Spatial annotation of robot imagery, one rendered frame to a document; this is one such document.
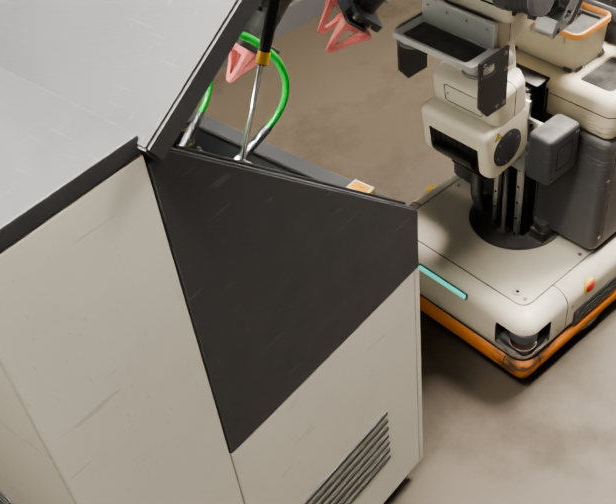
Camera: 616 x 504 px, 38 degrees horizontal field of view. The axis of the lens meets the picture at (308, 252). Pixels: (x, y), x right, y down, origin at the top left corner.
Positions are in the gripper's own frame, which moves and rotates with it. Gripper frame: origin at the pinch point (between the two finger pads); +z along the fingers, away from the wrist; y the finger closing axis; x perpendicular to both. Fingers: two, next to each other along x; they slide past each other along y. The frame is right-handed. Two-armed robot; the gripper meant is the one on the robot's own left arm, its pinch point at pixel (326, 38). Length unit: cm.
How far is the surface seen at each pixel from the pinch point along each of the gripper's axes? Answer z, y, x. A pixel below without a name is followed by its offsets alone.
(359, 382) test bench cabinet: 48, 37, 40
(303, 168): 31.1, -3.7, 23.4
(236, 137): 41.6, -20.0, 18.0
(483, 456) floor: 69, 40, 110
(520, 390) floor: 59, 23, 126
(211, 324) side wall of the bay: 30, 44, -15
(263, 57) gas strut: -3.6, 21.9, -25.3
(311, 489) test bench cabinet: 70, 51, 39
